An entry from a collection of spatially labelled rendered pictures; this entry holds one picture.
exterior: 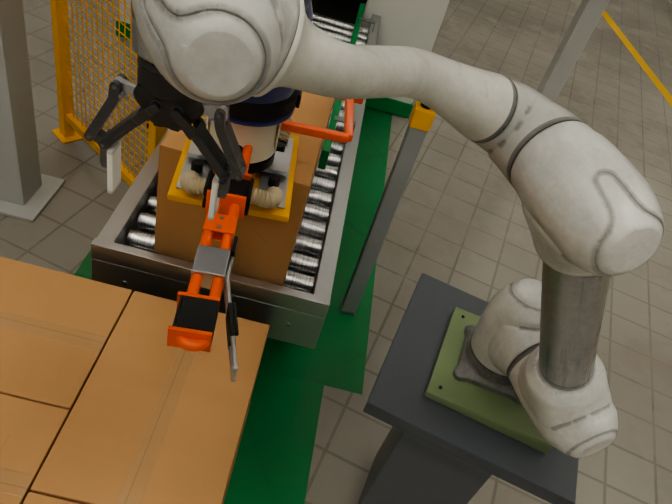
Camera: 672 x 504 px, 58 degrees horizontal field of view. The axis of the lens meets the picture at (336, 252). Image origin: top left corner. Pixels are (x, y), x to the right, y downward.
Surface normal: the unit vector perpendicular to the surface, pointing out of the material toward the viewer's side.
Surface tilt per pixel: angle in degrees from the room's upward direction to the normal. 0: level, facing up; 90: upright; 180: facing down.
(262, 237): 90
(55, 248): 0
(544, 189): 85
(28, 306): 0
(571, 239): 95
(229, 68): 87
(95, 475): 0
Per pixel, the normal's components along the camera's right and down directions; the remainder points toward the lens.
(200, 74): 0.23, 0.63
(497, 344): -0.91, 0.10
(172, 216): -0.13, 0.65
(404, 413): 0.24, -0.71
